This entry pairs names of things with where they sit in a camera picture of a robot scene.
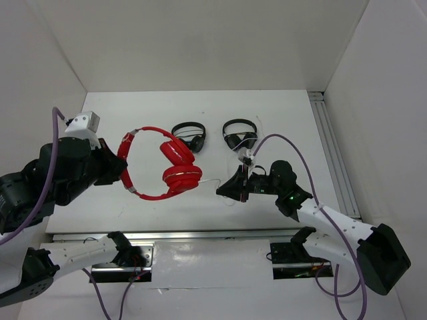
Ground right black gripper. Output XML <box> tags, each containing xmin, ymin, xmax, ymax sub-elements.
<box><xmin>216</xmin><ymin>164</ymin><xmax>282</xmax><ymax>202</ymax></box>

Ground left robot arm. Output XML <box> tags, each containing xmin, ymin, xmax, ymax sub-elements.
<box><xmin>1</xmin><ymin>137</ymin><xmax>146</xmax><ymax>307</ymax></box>

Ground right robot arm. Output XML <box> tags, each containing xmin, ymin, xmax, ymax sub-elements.
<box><xmin>216</xmin><ymin>160</ymin><xmax>411</xmax><ymax>295</ymax></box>

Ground black headphones right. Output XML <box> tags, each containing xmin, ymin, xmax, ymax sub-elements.
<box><xmin>222</xmin><ymin>119</ymin><xmax>258</xmax><ymax>151</ymax></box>

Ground black headphones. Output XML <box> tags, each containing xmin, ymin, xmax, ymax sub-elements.
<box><xmin>222</xmin><ymin>119</ymin><xmax>258</xmax><ymax>151</ymax></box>
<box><xmin>171</xmin><ymin>121</ymin><xmax>206</xmax><ymax>153</ymax></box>

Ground black headphones left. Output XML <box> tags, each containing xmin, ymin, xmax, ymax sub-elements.
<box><xmin>171</xmin><ymin>121</ymin><xmax>206</xmax><ymax>153</ymax></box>

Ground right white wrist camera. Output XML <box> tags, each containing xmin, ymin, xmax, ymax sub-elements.
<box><xmin>238</xmin><ymin>147</ymin><xmax>255</xmax><ymax>167</ymax></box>

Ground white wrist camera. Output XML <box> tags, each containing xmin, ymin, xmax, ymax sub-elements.
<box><xmin>64</xmin><ymin>111</ymin><xmax>101</xmax><ymax>149</ymax></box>
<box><xmin>238</xmin><ymin>147</ymin><xmax>255</xmax><ymax>167</ymax></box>

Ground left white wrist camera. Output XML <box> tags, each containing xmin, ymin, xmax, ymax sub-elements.
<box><xmin>64</xmin><ymin>111</ymin><xmax>101</xmax><ymax>149</ymax></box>

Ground aluminium table edge rail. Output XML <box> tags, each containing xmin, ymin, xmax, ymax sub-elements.
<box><xmin>51</xmin><ymin>228</ymin><xmax>299</xmax><ymax>242</ymax></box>

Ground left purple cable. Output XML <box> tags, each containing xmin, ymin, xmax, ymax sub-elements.
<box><xmin>0</xmin><ymin>106</ymin><xmax>147</xmax><ymax>320</ymax></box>

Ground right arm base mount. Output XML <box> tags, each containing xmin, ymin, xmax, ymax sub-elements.
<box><xmin>266</xmin><ymin>242</ymin><xmax>333</xmax><ymax>279</ymax></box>

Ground aluminium side rail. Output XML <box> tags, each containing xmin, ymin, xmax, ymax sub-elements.
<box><xmin>308</xmin><ymin>91</ymin><xmax>361</xmax><ymax>219</ymax></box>

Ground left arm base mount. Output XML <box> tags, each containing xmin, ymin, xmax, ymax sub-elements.
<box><xmin>89</xmin><ymin>241</ymin><xmax>155</xmax><ymax>283</ymax></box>

